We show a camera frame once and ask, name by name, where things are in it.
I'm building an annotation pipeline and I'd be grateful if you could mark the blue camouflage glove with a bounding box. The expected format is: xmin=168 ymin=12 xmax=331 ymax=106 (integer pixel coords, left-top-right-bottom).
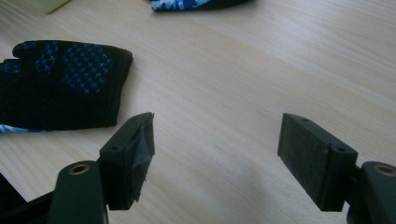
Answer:
xmin=150 ymin=0 xmax=254 ymax=12

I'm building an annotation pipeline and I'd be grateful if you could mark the pale green object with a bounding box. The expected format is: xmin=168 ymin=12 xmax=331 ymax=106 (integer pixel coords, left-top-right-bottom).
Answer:
xmin=25 ymin=0 xmax=71 ymax=14

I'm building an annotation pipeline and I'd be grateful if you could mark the black glove with blue dots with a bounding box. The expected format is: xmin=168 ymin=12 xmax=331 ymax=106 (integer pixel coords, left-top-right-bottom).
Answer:
xmin=0 ymin=39 xmax=134 ymax=134

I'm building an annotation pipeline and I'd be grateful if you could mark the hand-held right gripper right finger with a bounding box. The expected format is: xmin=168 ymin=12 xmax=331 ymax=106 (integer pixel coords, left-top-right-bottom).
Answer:
xmin=276 ymin=112 xmax=396 ymax=224

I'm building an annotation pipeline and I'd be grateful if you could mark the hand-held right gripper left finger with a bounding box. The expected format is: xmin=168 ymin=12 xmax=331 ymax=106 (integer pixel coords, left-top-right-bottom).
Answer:
xmin=46 ymin=111 xmax=156 ymax=224

